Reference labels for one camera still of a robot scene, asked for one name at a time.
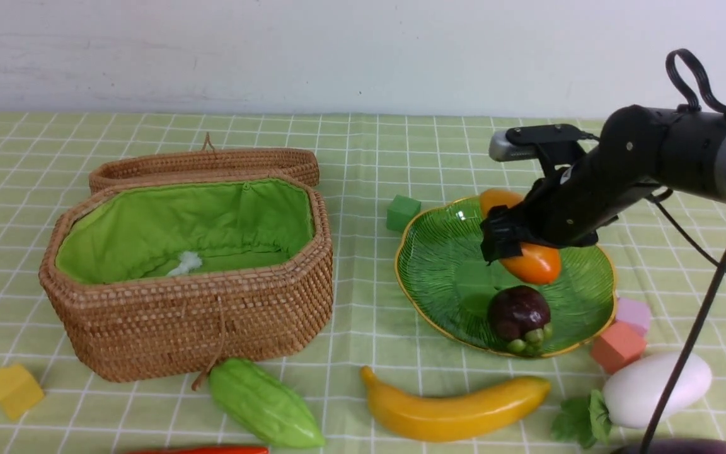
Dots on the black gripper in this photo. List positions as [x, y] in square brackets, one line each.
[564, 210]

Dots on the orange mango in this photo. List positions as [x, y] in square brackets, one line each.
[537, 265]

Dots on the dark purple mangosteen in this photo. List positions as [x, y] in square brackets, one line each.
[520, 316]

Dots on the white radish with leaves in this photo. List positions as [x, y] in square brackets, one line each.
[629, 398]

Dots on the purple eggplant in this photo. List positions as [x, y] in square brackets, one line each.
[687, 445]

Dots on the yellow banana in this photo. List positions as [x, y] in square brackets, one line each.
[456, 418]

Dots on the green bitter gourd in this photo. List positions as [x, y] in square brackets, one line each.
[262, 405]

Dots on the red carrot with leaves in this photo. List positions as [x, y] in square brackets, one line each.
[218, 449]

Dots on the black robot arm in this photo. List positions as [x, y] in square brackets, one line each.
[640, 150]

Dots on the pink foam cube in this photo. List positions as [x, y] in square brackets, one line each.
[635, 314]

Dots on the orange foam cube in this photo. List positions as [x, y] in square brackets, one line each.
[617, 347]

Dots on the green glass leaf plate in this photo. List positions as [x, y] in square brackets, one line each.
[440, 269]

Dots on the green foam cube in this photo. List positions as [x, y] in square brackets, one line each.
[401, 211]

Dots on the woven rattan basket lid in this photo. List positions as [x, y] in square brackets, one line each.
[300, 164]

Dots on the woven rattan basket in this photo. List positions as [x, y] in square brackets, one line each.
[160, 279]

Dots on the yellow foam cube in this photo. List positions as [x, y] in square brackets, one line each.
[19, 391]

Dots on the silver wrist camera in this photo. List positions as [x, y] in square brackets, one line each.
[552, 145]

